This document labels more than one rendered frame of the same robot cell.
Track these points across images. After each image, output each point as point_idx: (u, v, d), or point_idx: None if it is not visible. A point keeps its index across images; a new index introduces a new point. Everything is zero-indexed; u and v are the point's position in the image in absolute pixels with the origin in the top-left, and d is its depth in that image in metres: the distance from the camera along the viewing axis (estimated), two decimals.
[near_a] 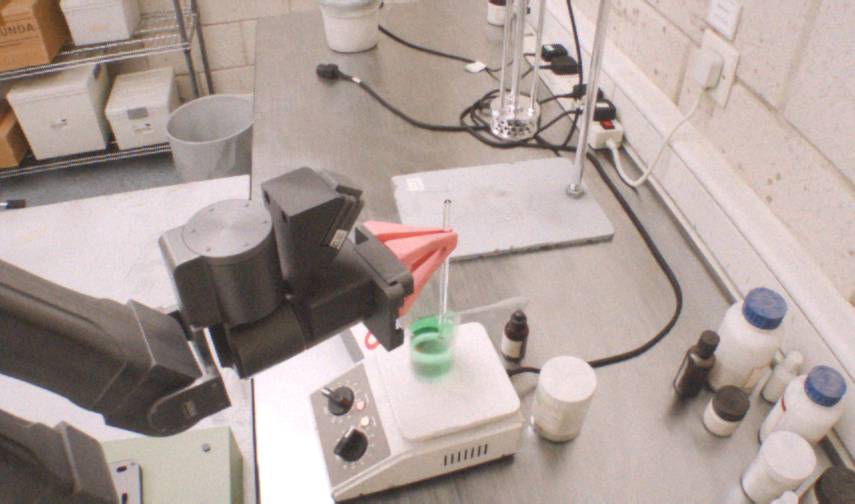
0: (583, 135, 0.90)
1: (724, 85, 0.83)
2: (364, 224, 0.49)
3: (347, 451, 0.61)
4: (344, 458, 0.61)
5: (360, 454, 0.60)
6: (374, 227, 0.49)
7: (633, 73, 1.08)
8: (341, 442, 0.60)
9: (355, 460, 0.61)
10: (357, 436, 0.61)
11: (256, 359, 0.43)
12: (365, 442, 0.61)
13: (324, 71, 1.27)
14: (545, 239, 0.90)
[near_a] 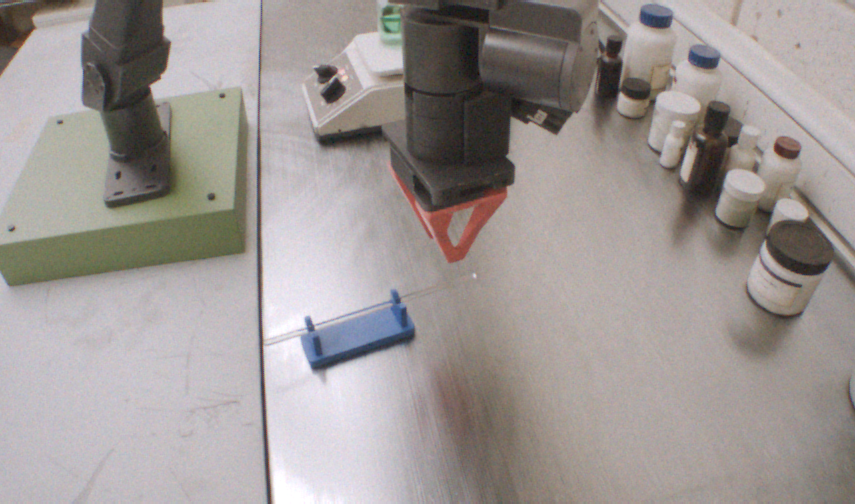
0: None
1: None
2: None
3: (330, 94, 0.80)
4: (327, 101, 0.80)
5: (340, 95, 0.80)
6: None
7: None
8: (326, 86, 0.80)
9: (336, 100, 0.80)
10: (338, 83, 0.80)
11: (429, 39, 0.39)
12: (344, 87, 0.80)
13: None
14: None
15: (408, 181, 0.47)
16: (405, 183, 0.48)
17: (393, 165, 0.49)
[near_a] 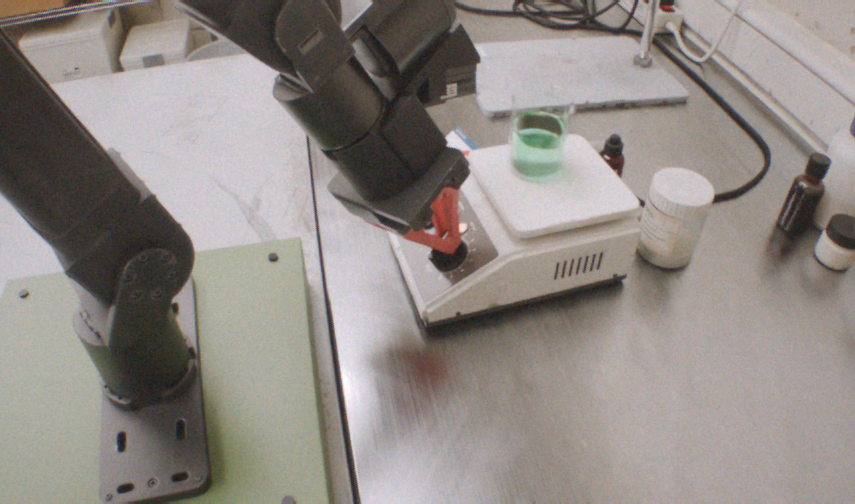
0: None
1: None
2: None
3: (444, 258, 0.53)
4: (439, 268, 0.53)
5: (459, 260, 0.53)
6: None
7: None
8: None
9: (453, 268, 0.53)
10: None
11: (343, 81, 0.38)
12: (465, 247, 0.53)
13: None
14: (620, 97, 0.82)
15: (371, 218, 0.48)
16: (370, 220, 0.48)
17: (350, 211, 0.50)
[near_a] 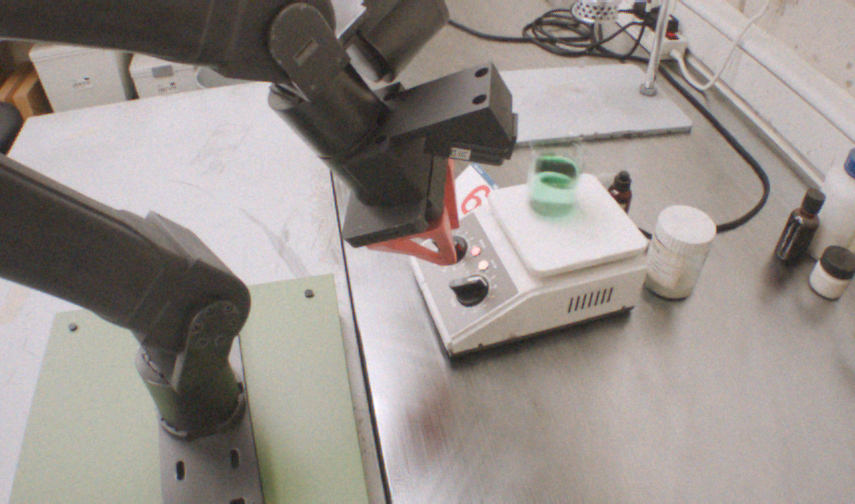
0: (660, 28, 0.87)
1: None
2: None
3: (460, 292, 0.58)
4: (455, 293, 0.59)
5: (467, 304, 0.57)
6: (451, 160, 0.49)
7: None
8: (461, 281, 0.57)
9: (461, 304, 0.58)
10: (478, 287, 0.57)
11: (338, 88, 0.38)
12: (480, 298, 0.57)
13: None
14: (627, 127, 0.87)
15: None
16: None
17: None
